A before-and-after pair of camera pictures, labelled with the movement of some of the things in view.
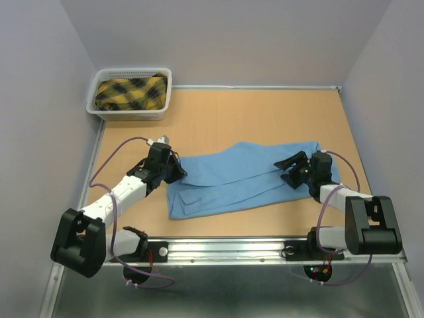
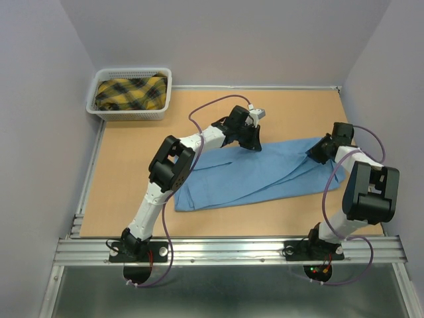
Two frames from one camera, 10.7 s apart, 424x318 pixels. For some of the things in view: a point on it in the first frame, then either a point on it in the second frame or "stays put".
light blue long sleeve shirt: [244, 174] stays put
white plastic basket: [128, 73] stays put
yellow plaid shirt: [148, 93] stays put
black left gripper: [179, 171] -> [254, 143]
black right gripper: [299, 157] -> [313, 153]
